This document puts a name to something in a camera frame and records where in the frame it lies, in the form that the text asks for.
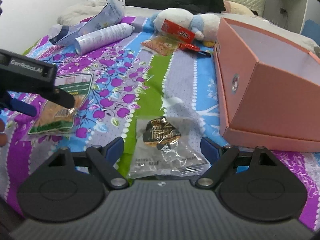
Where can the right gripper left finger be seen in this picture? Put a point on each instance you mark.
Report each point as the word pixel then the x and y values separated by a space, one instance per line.
pixel 70 185

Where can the light blue plastic pouch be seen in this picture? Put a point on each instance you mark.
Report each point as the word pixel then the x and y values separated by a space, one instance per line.
pixel 111 14

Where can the white spray can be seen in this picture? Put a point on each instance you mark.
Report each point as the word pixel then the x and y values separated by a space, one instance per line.
pixel 97 39

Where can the red orange foil packet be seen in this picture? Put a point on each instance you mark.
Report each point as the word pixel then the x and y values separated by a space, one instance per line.
pixel 189 47

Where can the red snack packet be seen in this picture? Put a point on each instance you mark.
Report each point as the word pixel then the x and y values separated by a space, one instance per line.
pixel 177 31

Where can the beige pillow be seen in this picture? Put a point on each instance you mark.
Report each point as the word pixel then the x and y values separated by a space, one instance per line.
pixel 236 8

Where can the blue chair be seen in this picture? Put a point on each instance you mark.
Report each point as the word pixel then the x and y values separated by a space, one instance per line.
pixel 311 30

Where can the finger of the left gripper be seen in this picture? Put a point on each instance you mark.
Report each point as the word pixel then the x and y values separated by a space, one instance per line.
pixel 59 97
pixel 7 102

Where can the orange clear snack packet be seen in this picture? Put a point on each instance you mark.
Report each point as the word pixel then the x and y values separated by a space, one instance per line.
pixel 161 45

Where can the person's left hand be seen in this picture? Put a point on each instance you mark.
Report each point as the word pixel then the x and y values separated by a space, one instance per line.
pixel 3 136

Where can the colourful floral bedsheet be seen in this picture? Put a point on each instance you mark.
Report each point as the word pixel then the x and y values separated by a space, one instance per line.
pixel 114 86

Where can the clear black snack packet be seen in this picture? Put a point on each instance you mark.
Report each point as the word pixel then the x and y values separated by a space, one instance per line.
pixel 167 146

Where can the white blue plush toy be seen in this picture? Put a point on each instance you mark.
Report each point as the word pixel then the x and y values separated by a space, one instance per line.
pixel 204 26

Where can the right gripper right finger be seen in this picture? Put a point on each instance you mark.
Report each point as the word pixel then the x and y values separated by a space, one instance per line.
pixel 254 185

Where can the pink cardboard box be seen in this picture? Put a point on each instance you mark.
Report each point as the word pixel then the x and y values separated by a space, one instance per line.
pixel 268 89

